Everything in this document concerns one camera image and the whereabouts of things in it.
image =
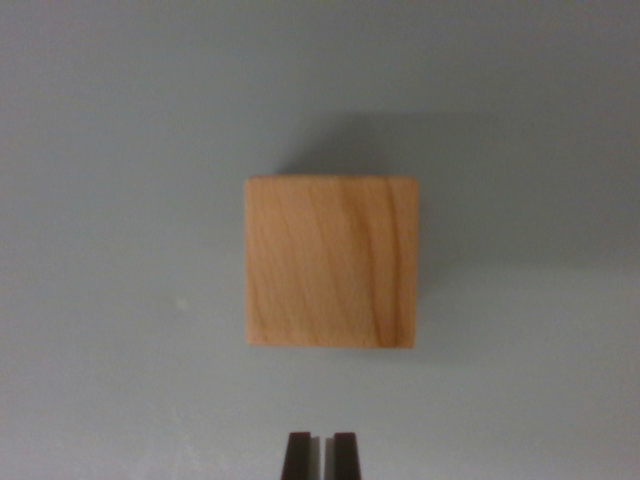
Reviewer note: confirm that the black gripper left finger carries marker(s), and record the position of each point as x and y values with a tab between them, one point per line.
297	460

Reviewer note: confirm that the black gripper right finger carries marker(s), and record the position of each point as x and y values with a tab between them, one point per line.
346	460

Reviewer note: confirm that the wooden cube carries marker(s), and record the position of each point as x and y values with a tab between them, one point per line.
331	261

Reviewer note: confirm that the grey plastic tray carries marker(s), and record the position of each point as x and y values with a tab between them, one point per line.
125	200

